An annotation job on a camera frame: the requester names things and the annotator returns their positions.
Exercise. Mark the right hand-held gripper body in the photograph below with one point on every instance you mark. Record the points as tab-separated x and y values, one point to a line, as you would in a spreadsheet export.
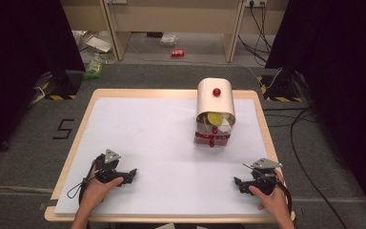
263	179

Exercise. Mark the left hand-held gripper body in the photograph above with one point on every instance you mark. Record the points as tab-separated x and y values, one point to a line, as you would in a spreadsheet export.
103	168

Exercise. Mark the white cabinet with red knobs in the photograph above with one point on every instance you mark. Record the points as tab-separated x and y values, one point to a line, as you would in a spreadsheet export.
215	103

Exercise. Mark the person's right hand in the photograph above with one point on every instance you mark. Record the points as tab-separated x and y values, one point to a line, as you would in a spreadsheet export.
278	200

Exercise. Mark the person's left hand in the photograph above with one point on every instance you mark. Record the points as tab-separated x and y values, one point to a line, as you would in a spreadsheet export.
92	194

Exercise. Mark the white foam board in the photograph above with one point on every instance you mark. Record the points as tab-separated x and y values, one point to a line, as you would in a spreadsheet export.
158	149

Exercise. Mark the light wooden table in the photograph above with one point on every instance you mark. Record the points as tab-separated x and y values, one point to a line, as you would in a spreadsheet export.
76	133

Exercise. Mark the white toy plate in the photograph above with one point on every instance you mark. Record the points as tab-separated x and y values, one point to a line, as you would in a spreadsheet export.
225	126

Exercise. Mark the yellow-green toy plate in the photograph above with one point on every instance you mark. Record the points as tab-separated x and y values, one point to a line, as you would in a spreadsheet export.
215	118

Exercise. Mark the stand base with striped tape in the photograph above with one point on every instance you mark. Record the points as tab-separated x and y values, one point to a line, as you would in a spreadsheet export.
281	87
64	86

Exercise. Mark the green packet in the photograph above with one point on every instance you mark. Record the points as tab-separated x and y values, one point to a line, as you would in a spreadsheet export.
93	69

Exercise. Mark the black curtain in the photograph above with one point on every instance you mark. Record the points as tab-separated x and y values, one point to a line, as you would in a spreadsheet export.
19	63
340	79

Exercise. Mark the crumpled clear plastic sheet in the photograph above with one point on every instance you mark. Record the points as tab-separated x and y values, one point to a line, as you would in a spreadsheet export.
93	41

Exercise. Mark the red drink can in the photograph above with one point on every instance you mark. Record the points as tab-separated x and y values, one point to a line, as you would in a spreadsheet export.
177	53

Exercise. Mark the white plastic bag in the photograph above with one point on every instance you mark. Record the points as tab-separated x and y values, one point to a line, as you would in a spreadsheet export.
168	40

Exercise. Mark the beige wooden desk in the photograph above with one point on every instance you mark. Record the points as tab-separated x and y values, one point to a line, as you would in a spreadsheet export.
171	16

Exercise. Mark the white wall socket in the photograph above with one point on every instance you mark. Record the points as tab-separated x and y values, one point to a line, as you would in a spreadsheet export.
255	2

